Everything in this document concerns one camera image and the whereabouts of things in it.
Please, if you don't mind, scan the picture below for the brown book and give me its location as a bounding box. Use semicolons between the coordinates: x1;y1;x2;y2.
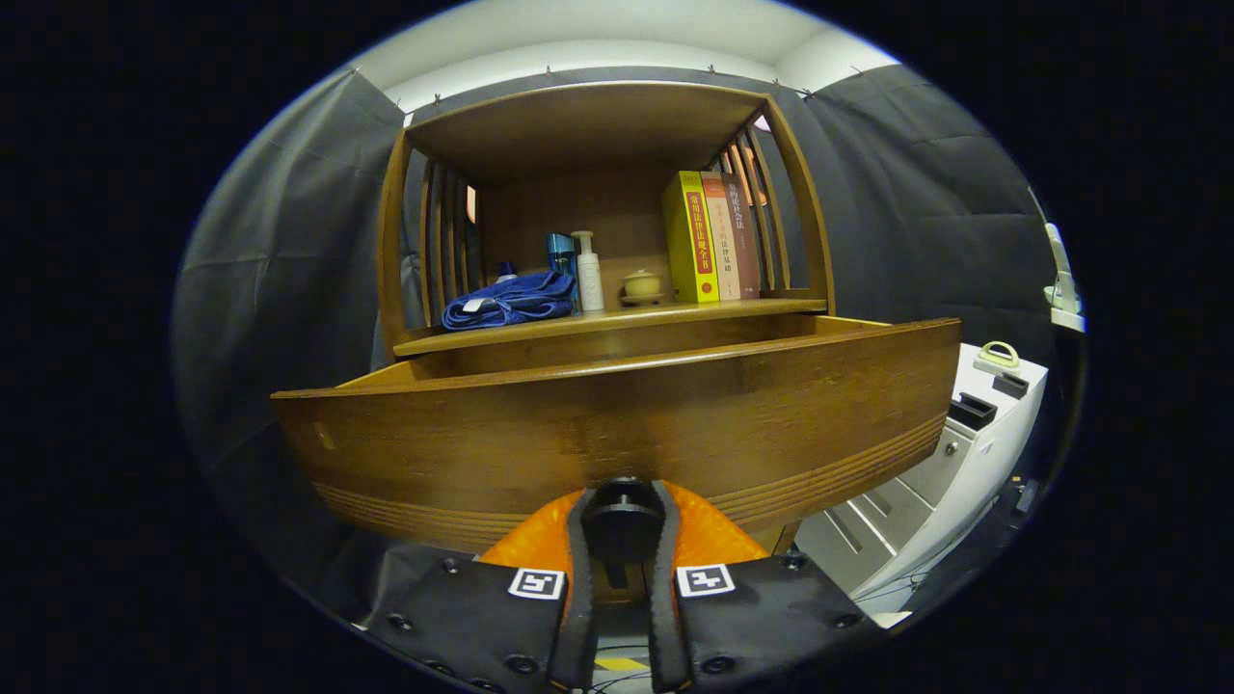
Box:
721;173;762;299

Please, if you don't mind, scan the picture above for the white pump bottle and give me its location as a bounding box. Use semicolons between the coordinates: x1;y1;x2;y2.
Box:
571;230;605;312

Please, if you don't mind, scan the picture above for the white side cabinet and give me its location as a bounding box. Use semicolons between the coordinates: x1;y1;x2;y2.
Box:
792;343;1050;616

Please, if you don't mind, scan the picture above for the yellow book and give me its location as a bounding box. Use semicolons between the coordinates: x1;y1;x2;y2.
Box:
661;171;721;305

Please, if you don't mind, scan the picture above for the orange white book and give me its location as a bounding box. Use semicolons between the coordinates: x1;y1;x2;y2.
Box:
701;172;742;301

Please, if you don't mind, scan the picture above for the blue folded towel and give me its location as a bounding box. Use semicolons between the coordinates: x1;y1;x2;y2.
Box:
442;270;577;332

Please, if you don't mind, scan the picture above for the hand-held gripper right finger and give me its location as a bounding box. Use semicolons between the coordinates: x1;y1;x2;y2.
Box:
646;480;882;694

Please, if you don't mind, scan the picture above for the pale green handle block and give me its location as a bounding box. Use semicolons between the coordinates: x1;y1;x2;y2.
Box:
973;341;1021;377

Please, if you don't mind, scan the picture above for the blue bottle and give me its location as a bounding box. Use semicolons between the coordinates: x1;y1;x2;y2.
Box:
548;232;579;311

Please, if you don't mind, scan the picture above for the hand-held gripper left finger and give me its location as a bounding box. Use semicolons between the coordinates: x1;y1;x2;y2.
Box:
366;488;601;694

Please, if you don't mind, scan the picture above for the wooden cabinet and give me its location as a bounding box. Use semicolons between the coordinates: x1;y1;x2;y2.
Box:
374;81;838;558

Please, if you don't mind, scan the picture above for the black drawer knob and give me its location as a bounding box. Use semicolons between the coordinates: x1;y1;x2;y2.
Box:
581;479;666;589

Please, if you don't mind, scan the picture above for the white stand device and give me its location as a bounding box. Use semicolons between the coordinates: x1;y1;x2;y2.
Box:
1041;222;1086;334

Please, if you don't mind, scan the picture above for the wooden drawer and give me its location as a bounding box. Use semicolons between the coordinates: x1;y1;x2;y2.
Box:
272;313;963;558

